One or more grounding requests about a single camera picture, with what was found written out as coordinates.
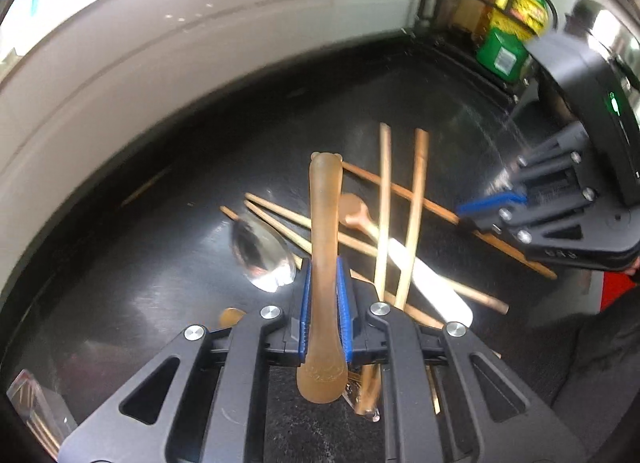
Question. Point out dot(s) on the bundle of wooden chopsticks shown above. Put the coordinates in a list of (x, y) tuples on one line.
[(35, 413)]

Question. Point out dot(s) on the long wooden chopstick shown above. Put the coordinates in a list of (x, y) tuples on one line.
[(440, 213)]

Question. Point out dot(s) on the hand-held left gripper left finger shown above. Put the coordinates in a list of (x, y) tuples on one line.
[(305, 303)]

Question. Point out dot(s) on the pile of wooden chopsticks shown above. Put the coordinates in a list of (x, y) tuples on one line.
[(384, 183)]

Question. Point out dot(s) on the green bottle with yellow cap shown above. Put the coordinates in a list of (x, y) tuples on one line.
[(505, 38)]

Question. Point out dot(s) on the red cloth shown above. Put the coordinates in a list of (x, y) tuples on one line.
[(620, 293)]

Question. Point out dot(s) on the small wooden spoon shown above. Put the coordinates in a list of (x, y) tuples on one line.
[(230, 318)]

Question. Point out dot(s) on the black metal rack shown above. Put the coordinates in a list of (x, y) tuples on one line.
[(426, 3)]

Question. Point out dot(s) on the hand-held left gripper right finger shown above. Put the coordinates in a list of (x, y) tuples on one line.
[(344, 303)]

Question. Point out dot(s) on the clear plastic container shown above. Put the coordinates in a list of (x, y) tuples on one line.
[(35, 393)]

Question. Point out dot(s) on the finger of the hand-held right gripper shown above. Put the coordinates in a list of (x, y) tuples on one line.
[(500, 223), (492, 202)]

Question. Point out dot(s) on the metal spoon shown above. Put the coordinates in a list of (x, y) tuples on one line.
[(260, 253)]

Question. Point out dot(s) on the translucent amber spoon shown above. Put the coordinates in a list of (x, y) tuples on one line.
[(325, 203)]

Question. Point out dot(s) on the person's dark clothing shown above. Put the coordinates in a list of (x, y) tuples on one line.
[(600, 373)]

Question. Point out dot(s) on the amber oil bottle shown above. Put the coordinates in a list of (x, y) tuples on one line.
[(467, 3)]

